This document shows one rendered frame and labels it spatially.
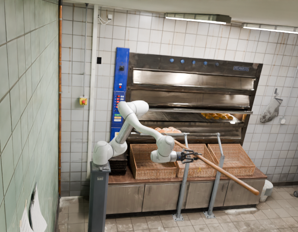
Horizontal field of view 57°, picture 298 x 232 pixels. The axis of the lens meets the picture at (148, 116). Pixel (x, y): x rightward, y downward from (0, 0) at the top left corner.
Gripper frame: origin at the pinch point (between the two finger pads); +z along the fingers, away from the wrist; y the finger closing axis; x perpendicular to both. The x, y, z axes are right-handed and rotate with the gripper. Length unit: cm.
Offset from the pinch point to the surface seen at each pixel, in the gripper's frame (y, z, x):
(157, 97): -40, 5, -145
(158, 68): -79, 0, -137
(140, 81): -61, -23, -138
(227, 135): 12, 123, -156
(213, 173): 58, 82, -117
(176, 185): 72, 30, -115
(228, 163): 54, 125, -150
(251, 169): 53, 142, -116
